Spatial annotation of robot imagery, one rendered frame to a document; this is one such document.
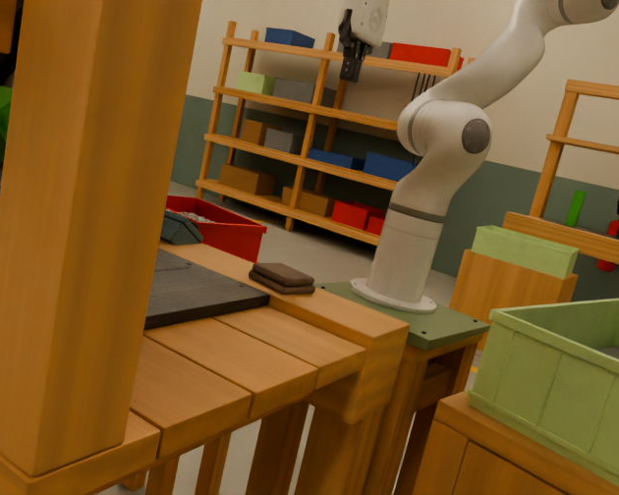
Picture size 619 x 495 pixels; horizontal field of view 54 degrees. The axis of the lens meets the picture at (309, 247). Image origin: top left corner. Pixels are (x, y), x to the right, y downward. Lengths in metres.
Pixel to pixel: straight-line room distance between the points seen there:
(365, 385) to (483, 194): 5.62
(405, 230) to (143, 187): 0.82
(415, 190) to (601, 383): 0.50
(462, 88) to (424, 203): 0.26
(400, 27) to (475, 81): 5.91
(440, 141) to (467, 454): 0.56
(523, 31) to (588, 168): 4.97
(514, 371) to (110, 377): 0.69
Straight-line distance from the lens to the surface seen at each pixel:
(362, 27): 1.15
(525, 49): 1.35
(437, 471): 1.12
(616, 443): 1.01
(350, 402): 0.98
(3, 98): 0.83
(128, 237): 0.49
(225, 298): 0.96
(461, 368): 1.39
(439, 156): 1.19
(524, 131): 6.46
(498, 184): 6.48
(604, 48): 6.45
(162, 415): 0.64
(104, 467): 0.58
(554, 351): 1.02
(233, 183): 7.59
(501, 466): 1.06
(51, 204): 0.47
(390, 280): 1.26
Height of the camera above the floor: 1.18
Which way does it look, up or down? 11 degrees down
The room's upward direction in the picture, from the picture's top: 13 degrees clockwise
